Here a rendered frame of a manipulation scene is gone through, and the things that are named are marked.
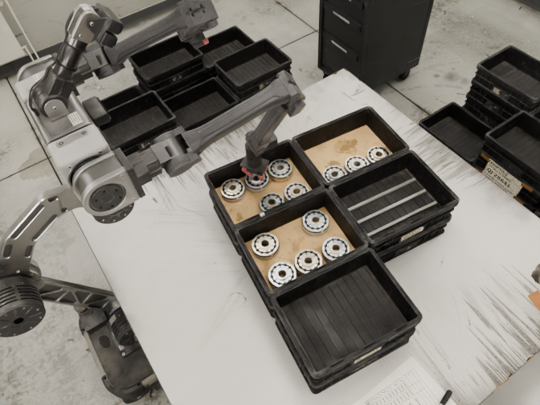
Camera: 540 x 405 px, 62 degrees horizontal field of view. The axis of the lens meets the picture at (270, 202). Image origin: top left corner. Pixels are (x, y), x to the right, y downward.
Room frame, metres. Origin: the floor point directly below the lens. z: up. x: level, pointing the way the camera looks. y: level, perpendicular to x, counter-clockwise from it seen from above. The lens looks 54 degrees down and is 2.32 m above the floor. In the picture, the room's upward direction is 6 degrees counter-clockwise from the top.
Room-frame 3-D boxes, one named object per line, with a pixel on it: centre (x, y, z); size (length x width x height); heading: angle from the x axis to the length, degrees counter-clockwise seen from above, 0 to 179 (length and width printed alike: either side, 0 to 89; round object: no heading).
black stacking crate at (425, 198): (0.99, -0.47, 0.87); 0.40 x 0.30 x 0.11; 112
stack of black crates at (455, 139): (1.79, -1.15, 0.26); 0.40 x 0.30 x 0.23; 29
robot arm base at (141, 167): (0.79, 0.32, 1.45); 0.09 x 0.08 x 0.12; 29
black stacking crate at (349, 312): (0.57, -0.21, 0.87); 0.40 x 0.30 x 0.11; 112
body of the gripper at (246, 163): (1.19, 0.04, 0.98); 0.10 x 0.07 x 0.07; 61
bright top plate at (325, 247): (0.82, -0.22, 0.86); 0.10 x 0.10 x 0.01
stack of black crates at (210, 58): (2.68, 0.21, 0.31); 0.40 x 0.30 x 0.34; 119
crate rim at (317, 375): (0.57, -0.21, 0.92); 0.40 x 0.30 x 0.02; 112
